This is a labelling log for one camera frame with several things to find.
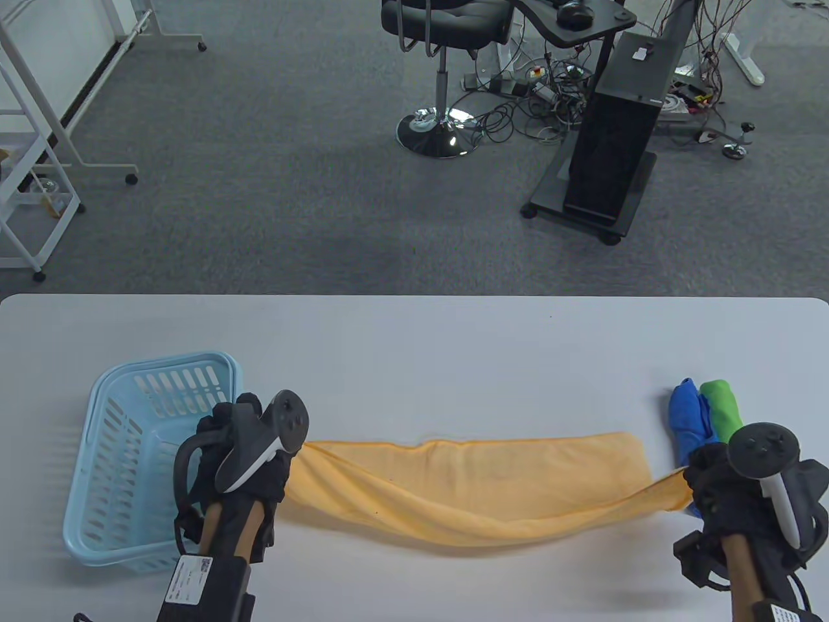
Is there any person's right hand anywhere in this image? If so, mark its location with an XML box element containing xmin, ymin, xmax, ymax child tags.
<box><xmin>683</xmin><ymin>444</ymin><xmax>829</xmax><ymax>571</ymax></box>

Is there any person's left hand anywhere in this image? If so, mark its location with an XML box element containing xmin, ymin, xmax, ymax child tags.
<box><xmin>174</xmin><ymin>392</ymin><xmax>300</xmax><ymax>519</ymax></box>

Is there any blue towel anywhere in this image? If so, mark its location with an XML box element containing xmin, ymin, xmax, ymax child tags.
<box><xmin>668</xmin><ymin>377</ymin><xmax>721</xmax><ymax>517</ymax></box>

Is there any green towel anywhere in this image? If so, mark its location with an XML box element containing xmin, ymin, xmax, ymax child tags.
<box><xmin>699</xmin><ymin>380</ymin><xmax>745</xmax><ymax>446</ymax></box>

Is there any orange towel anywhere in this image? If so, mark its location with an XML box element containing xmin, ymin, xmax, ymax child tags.
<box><xmin>284</xmin><ymin>431</ymin><xmax>698</xmax><ymax>549</ymax></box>

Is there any person's left forearm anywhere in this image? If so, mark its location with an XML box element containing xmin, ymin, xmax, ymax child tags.
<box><xmin>198</xmin><ymin>496</ymin><xmax>267</xmax><ymax>566</ymax></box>

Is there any grey white left hand controller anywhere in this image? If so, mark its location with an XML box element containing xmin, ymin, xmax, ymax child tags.
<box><xmin>214</xmin><ymin>389</ymin><xmax>311</xmax><ymax>494</ymax></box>

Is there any grey white hand controller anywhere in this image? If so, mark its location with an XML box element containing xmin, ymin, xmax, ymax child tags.
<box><xmin>728</xmin><ymin>422</ymin><xmax>804</xmax><ymax>549</ymax></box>
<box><xmin>214</xmin><ymin>389</ymin><xmax>311</xmax><ymax>494</ymax></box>

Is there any grey white right hand controller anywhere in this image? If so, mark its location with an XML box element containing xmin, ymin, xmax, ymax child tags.
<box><xmin>728</xmin><ymin>422</ymin><xmax>804</xmax><ymax>549</ymax></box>

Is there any black left wrist box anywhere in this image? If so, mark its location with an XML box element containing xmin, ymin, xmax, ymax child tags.
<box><xmin>155</xmin><ymin>553</ymin><xmax>255</xmax><ymax>622</ymax></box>

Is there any black wrist box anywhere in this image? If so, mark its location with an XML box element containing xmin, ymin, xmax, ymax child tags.
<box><xmin>751</xmin><ymin>599</ymin><xmax>818</xmax><ymax>622</ymax></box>
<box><xmin>155</xmin><ymin>553</ymin><xmax>255</xmax><ymax>622</ymax></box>

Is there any black right wrist box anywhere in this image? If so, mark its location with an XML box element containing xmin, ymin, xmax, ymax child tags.
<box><xmin>751</xmin><ymin>599</ymin><xmax>818</xmax><ymax>622</ymax></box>

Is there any light blue plastic basket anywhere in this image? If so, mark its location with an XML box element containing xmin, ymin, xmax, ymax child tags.
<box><xmin>63</xmin><ymin>351</ymin><xmax>245</xmax><ymax>575</ymax></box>

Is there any black wheeled cart base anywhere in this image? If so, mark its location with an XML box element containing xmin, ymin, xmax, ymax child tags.
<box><xmin>521</xmin><ymin>136</ymin><xmax>658</xmax><ymax>246</ymax></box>

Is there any black computer tower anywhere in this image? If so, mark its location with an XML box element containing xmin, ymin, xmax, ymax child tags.
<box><xmin>562</xmin><ymin>32</ymin><xmax>688</xmax><ymax>227</ymax></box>

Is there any white shelf rack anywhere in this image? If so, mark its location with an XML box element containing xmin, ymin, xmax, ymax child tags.
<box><xmin>0</xmin><ymin>65</ymin><xmax>86</xmax><ymax>282</ymax></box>

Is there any white desk leg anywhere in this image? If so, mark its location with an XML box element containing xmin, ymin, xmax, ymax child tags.
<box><xmin>720</xmin><ymin>32</ymin><xmax>766</xmax><ymax>87</ymax></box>

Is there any white wheeled board stand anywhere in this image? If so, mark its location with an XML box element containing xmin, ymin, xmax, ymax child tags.
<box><xmin>113</xmin><ymin>0</ymin><xmax>208</xmax><ymax>54</ymax></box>

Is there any black side desk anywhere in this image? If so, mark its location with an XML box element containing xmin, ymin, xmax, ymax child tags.
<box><xmin>512</xmin><ymin>0</ymin><xmax>637</xmax><ymax>85</ymax></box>

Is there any black office chair chrome base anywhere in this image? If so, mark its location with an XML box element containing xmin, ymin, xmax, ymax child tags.
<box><xmin>380</xmin><ymin>0</ymin><xmax>512</xmax><ymax>159</ymax></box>

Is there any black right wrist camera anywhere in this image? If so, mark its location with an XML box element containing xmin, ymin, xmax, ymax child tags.
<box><xmin>673</xmin><ymin>530</ymin><xmax>731</xmax><ymax>592</ymax></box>

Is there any white wheeled metal frame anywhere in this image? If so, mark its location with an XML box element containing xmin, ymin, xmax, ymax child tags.
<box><xmin>0</xmin><ymin>0</ymin><xmax>140</xmax><ymax>187</ymax></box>

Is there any tangle of floor cables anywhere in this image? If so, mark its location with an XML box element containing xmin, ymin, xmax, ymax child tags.
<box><xmin>453</xmin><ymin>45</ymin><xmax>593</xmax><ymax>144</ymax></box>

